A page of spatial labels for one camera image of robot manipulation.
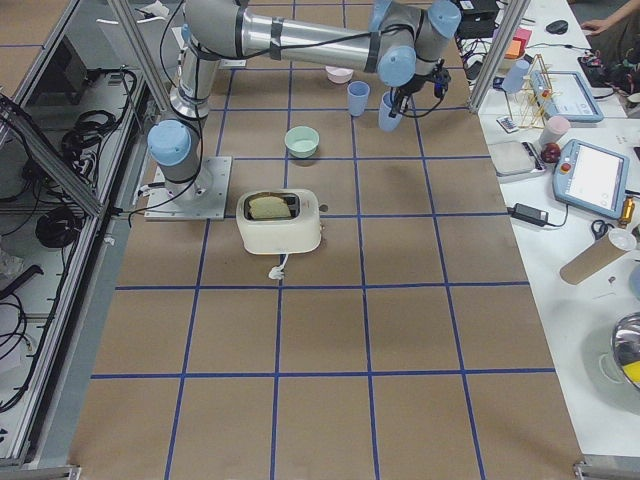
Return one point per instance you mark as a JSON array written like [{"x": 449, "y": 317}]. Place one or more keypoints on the white kitchen scale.
[{"x": 515, "y": 158}]

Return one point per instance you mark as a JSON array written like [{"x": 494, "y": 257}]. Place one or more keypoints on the steel mixing bowl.
[{"x": 620, "y": 364}]

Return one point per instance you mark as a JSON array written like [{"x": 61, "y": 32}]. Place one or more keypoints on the white remote control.
[{"x": 507, "y": 124}]

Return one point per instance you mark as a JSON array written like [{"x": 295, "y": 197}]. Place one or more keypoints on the white toaster cord plug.
[{"x": 278, "y": 272}]

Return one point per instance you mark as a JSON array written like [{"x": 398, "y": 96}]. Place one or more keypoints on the black computer mouse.
[{"x": 557, "y": 27}]

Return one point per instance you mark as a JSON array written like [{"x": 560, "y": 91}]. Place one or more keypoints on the pink bowl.
[{"x": 339, "y": 75}]

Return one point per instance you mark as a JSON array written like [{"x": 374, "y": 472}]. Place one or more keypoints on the far teach pendant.
[{"x": 565, "y": 93}]

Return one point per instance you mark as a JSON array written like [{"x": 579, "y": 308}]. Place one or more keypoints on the orange sticky note pad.
[{"x": 518, "y": 44}]

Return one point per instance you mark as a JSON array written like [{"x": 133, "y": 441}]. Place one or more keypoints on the mint green bowl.
[{"x": 301, "y": 141}]

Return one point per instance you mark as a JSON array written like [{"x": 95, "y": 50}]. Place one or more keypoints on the teach pendant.
[
  {"x": 565, "y": 93},
  {"x": 591, "y": 178}
]

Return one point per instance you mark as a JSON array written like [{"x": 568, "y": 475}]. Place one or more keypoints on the blue cup on rack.
[{"x": 515, "y": 77}]

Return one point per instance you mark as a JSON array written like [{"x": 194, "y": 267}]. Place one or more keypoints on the bread slice in toaster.
[{"x": 269, "y": 208}]

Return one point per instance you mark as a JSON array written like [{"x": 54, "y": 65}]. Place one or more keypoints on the black power adapter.
[{"x": 528, "y": 214}]

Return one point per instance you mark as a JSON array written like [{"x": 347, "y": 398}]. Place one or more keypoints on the aluminium frame post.
[{"x": 511, "y": 19}]

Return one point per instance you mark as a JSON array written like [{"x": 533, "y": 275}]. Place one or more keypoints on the gold wire cup rack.
[{"x": 528, "y": 106}]

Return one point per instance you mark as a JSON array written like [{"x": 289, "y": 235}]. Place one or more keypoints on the pink cup on desk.
[{"x": 555, "y": 128}]

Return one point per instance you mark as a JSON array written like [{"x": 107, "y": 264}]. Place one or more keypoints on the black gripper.
[{"x": 407, "y": 90}]

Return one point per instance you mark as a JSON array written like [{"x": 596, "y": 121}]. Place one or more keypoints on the near teach pendant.
[{"x": 591, "y": 178}]

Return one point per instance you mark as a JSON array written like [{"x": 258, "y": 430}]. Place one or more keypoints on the white toaster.
[{"x": 301, "y": 233}]

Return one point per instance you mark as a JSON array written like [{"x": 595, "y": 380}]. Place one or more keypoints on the black equipment box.
[{"x": 478, "y": 19}]

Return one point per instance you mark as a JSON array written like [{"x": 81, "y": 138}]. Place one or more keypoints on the red apple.
[{"x": 550, "y": 153}]

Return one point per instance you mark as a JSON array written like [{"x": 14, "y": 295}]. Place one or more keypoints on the brass cylinder fitting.
[{"x": 627, "y": 212}]

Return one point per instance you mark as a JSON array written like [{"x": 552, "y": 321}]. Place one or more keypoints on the blue cup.
[
  {"x": 515, "y": 77},
  {"x": 357, "y": 95},
  {"x": 387, "y": 120}
]

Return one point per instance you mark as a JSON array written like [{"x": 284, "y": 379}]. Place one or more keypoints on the cardboard tube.
[{"x": 616, "y": 243}]

